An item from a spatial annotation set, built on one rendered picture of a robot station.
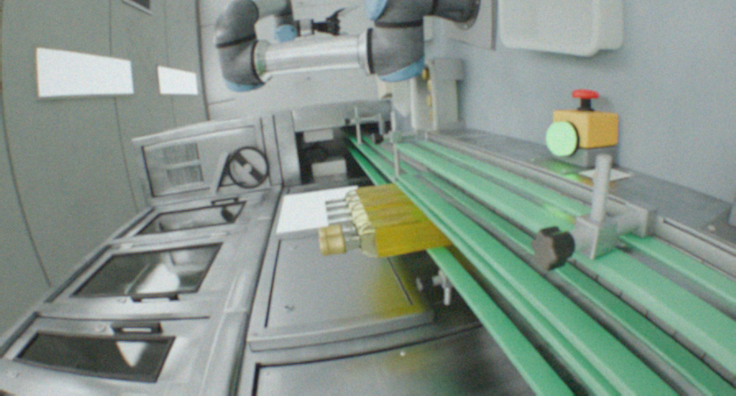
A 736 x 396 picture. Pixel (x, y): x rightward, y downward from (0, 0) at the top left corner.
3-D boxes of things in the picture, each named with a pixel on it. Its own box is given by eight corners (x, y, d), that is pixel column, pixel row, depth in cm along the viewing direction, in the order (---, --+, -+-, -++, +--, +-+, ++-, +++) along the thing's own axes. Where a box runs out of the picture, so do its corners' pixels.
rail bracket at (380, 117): (396, 140, 145) (347, 145, 142) (393, 103, 141) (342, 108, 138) (398, 140, 141) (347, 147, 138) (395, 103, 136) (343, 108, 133)
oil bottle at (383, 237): (460, 230, 64) (357, 248, 61) (460, 204, 63) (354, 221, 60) (472, 241, 59) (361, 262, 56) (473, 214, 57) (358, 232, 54)
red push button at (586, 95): (566, 112, 38) (565, 88, 37) (584, 112, 39) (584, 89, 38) (586, 116, 34) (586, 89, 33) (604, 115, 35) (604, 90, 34)
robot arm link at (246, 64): (425, 21, 62) (204, 47, 71) (426, 85, 71) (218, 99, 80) (424, 15, 72) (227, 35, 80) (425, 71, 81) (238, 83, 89)
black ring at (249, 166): (273, 183, 158) (232, 189, 155) (266, 141, 152) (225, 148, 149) (272, 186, 154) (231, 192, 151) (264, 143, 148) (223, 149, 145)
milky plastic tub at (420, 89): (440, 135, 100) (415, 137, 99) (436, 63, 94) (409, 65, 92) (466, 142, 84) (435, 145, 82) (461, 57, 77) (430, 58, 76)
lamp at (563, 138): (557, 151, 40) (541, 154, 39) (557, 119, 38) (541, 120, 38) (579, 158, 35) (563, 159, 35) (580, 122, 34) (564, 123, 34)
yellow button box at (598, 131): (584, 154, 42) (551, 158, 41) (586, 105, 40) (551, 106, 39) (618, 163, 36) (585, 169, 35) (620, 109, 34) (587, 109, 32)
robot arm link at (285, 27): (271, 18, 100) (273, 16, 109) (277, 48, 107) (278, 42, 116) (293, 14, 101) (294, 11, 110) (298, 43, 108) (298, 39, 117)
